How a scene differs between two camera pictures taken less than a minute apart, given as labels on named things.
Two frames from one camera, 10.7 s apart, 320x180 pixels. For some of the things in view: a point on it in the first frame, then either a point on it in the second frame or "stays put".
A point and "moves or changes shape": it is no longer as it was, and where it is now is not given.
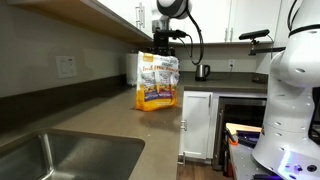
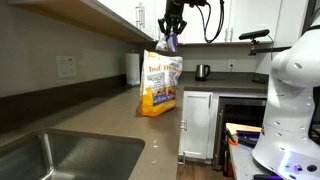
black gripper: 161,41 to 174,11
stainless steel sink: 70,155 stays put
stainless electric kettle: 202,72 stays put
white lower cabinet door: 196,125 stays put
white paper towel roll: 131,68 stays put
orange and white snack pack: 157,82 moves or changes shape
